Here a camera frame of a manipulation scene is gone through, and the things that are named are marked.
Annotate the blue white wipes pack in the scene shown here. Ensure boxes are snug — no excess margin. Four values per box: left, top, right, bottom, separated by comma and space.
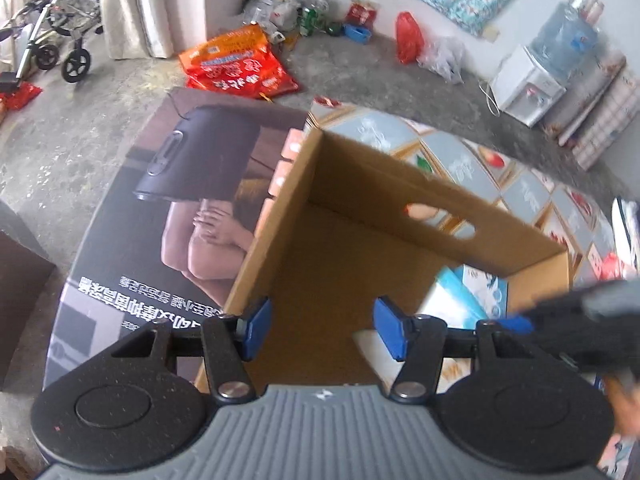
415, 267, 481, 331

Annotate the dark printed poster board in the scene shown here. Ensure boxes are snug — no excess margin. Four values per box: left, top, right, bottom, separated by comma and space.
55, 87, 308, 391

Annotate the clear plastic bag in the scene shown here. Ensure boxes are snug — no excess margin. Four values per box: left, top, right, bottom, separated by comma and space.
417, 35, 466, 85

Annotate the folding wheelchair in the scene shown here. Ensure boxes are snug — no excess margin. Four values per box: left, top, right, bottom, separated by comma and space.
0, 0, 108, 86

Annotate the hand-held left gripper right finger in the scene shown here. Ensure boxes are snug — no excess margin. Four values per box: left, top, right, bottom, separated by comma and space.
374, 297, 538, 403

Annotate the dark brown box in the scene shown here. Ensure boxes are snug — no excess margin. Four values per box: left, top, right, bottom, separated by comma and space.
0, 202, 56, 391

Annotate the red packet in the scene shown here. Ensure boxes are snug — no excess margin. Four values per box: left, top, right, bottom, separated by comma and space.
599, 254, 626, 281

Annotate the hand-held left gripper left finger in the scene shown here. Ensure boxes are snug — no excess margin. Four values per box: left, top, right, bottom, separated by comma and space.
107, 297, 273, 403

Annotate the blue water bottle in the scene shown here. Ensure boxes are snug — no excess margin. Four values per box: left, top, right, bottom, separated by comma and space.
530, 0, 601, 83

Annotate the white water dispenser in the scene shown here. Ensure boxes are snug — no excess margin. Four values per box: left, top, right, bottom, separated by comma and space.
490, 45, 568, 128

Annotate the brown cardboard box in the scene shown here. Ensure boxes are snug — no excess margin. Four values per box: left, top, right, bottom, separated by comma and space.
195, 127, 573, 396

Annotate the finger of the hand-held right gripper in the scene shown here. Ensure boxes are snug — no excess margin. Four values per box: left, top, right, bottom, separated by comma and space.
492, 280, 640, 376

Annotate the white plastic bag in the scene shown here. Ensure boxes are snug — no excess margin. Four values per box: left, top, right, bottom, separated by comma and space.
245, 0, 301, 36

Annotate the green drink can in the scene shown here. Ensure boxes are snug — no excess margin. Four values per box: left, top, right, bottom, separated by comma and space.
299, 5, 321, 36

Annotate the red plastic bag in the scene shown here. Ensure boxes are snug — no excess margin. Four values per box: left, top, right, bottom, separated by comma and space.
396, 11, 425, 65

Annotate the pink white speckled cloth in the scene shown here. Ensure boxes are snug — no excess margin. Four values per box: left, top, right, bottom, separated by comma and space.
570, 70, 640, 171

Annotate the white curtain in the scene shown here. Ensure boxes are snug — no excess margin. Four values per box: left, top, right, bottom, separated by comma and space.
95, 0, 221, 58

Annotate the orange red printed bag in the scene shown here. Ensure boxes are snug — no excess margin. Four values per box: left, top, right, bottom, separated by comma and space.
179, 25, 303, 101

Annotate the small red box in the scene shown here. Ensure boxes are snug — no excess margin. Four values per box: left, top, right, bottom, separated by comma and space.
347, 0, 378, 26

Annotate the floral rolled mat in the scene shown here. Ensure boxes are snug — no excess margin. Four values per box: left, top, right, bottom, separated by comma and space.
542, 52, 628, 136

